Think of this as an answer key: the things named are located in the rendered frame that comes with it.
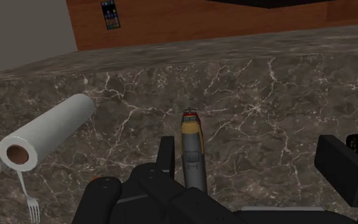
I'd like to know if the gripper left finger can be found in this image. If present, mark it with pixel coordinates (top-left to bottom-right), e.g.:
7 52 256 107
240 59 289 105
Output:
71 136 245 224

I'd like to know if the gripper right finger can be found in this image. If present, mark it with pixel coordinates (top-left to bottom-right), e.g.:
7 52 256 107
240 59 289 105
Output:
313 132 358 224

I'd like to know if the white plastic fork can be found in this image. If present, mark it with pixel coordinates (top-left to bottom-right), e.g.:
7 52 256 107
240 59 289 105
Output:
16 169 41 224

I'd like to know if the brown wooden table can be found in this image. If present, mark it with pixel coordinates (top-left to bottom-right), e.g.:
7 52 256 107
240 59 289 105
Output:
65 0 358 52

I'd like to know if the white paper towel roll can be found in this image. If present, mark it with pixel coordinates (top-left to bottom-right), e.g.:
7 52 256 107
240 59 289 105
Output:
0 93 97 173

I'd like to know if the black smartphone with colourful icons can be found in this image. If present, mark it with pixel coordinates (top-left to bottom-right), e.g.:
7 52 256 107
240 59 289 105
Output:
100 0 121 31

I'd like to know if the grey yellow red toy train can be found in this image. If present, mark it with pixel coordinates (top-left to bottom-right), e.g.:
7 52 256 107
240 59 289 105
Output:
179 106 209 195

